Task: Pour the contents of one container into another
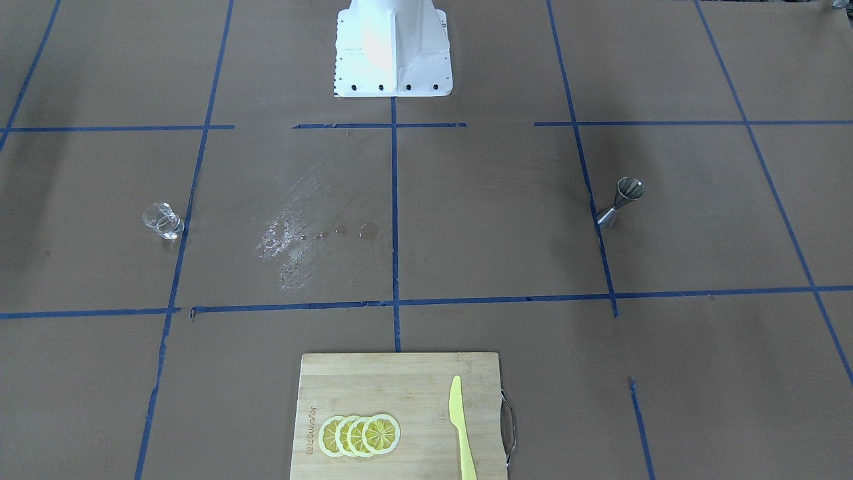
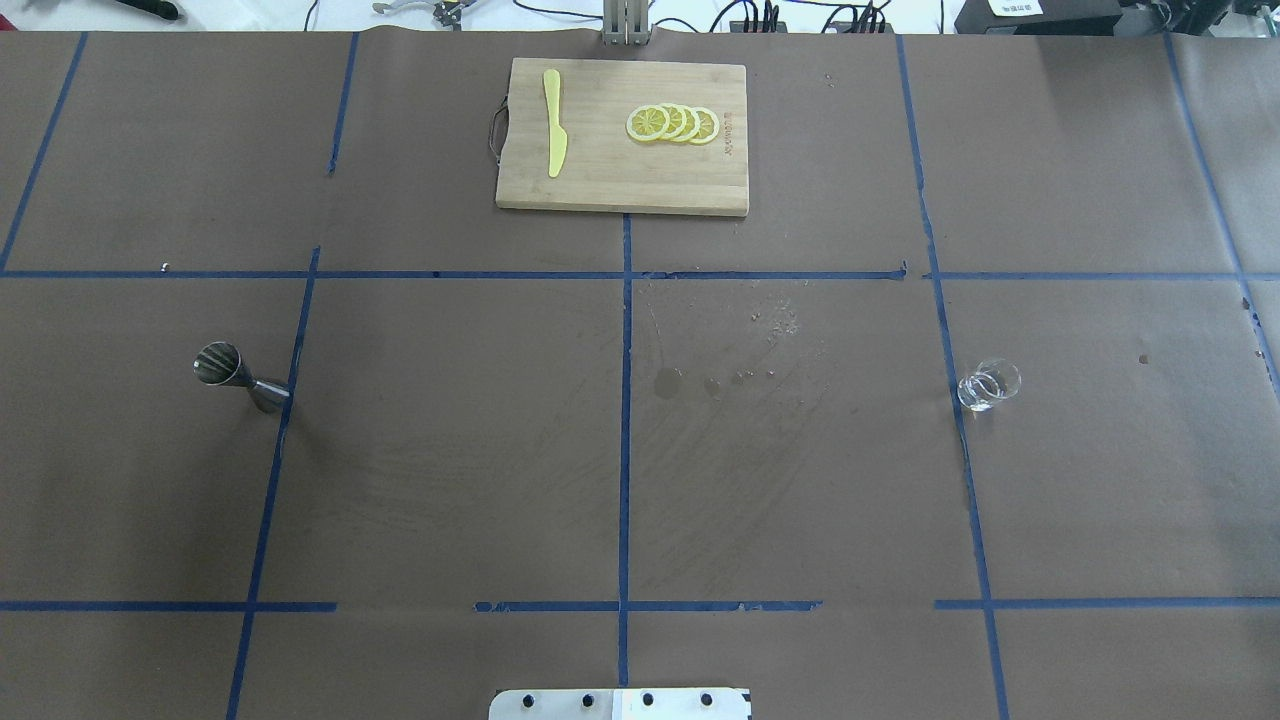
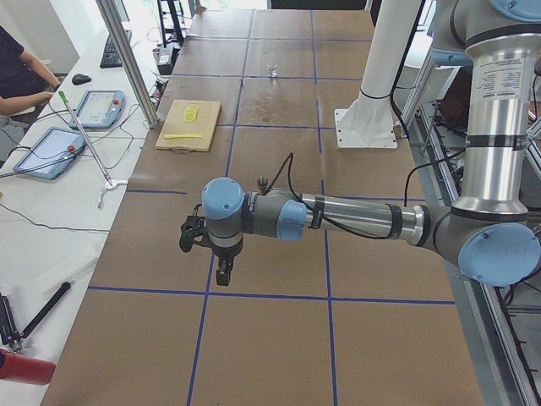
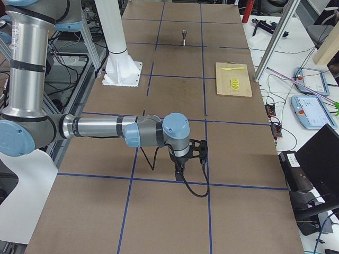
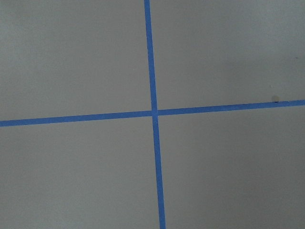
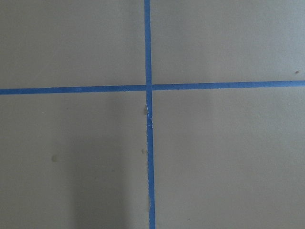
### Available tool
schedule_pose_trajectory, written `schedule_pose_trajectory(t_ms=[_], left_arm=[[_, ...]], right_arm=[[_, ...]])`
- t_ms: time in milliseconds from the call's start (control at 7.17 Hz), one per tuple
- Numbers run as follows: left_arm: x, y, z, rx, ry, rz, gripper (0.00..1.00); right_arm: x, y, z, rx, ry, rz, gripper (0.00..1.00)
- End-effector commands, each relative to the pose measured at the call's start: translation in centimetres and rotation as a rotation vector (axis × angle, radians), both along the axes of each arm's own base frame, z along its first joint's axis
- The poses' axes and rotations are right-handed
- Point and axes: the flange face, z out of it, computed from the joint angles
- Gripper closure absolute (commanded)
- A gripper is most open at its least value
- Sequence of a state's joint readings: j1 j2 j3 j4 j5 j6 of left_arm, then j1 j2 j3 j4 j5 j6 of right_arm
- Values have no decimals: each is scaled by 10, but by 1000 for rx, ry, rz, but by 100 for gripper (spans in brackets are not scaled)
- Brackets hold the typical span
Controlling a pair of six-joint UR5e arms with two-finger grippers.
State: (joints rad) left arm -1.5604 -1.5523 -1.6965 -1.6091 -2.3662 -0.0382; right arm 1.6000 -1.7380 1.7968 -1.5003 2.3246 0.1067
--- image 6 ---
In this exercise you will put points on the blue tape line lengthwise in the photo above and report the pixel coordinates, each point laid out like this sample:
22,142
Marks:
149,106

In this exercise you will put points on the blue tape line crosswise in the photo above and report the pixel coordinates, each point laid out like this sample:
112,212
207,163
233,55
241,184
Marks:
154,87

